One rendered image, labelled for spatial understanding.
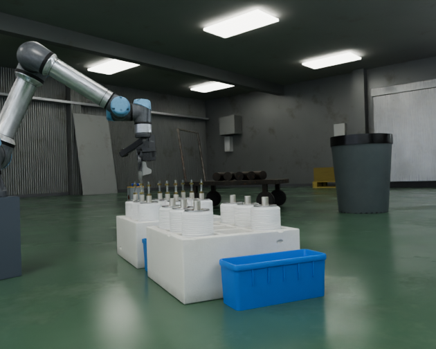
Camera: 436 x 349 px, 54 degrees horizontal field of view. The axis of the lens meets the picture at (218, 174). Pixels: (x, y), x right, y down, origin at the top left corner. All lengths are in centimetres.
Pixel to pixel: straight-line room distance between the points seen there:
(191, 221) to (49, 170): 1034
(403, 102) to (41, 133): 851
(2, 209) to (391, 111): 914
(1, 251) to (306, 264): 110
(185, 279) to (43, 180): 1032
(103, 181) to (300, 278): 1056
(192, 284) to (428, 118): 895
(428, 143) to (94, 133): 807
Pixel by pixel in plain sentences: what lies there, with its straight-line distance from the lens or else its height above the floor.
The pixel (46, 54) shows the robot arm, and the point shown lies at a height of 84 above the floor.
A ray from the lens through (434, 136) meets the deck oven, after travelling 985.
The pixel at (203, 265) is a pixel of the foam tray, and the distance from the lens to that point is 122.
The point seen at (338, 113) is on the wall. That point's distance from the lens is 1235.
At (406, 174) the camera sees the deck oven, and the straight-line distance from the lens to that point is 998.
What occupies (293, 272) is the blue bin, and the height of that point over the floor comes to 8.
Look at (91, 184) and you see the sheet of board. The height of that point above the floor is 26.
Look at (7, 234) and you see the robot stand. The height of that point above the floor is 16.
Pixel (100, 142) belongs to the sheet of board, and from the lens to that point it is 1186.
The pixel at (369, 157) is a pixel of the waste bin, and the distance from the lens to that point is 380.
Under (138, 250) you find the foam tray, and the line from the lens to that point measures 172.
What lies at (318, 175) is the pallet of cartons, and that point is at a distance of 1100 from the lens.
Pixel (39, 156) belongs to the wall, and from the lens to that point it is 1141.
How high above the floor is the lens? 35
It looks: level
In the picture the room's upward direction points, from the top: 2 degrees counter-clockwise
